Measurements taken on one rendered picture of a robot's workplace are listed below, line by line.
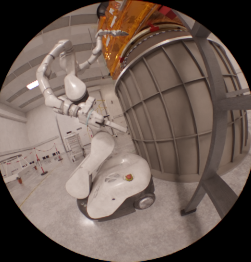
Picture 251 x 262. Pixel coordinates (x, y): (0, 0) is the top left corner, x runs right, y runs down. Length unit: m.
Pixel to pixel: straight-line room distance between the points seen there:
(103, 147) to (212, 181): 0.60
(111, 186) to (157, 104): 0.66
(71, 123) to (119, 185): 8.14
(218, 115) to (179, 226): 0.60
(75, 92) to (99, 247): 1.03
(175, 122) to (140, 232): 0.81
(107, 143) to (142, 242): 0.67
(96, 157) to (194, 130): 0.71
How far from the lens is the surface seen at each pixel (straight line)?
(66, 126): 8.53
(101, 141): 0.56
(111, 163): 0.84
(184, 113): 0.71
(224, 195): 0.42
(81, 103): 0.66
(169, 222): 0.68
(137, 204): 0.66
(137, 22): 1.51
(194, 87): 0.73
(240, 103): 0.29
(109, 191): 0.50
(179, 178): 0.89
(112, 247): 0.70
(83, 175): 0.63
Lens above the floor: 0.63
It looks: 4 degrees down
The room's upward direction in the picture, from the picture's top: 19 degrees counter-clockwise
